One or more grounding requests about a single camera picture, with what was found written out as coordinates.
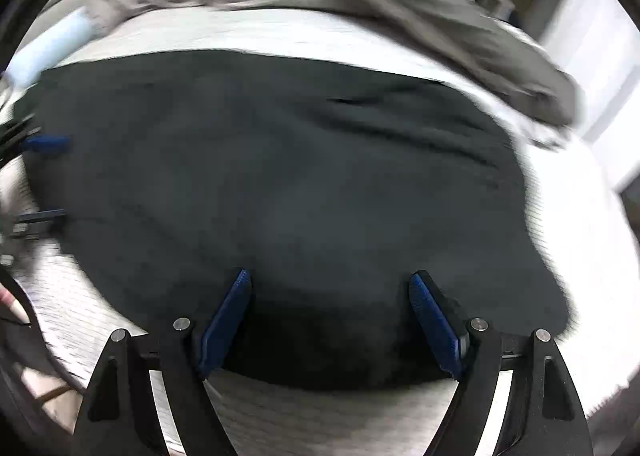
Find white patterned mattress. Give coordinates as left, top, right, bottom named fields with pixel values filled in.
left=0, top=6, right=640, bottom=456

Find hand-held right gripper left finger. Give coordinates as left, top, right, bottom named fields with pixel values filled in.
left=74, top=268, right=253, bottom=456

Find person's left hand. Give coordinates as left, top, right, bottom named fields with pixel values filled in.
left=0, top=286, right=26, bottom=324

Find light blue pillow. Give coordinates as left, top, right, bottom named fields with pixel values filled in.
left=7, top=6, right=93, bottom=86

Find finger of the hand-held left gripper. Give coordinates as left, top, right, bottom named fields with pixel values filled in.
left=20, top=135, right=71, bottom=155
left=17, top=208, right=67, bottom=237

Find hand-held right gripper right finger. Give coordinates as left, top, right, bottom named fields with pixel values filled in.
left=407, top=270, right=596, bottom=456

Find white curtain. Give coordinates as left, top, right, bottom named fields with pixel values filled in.
left=542, top=0, right=640, bottom=187

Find black pants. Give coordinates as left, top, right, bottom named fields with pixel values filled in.
left=22, top=50, right=571, bottom=392

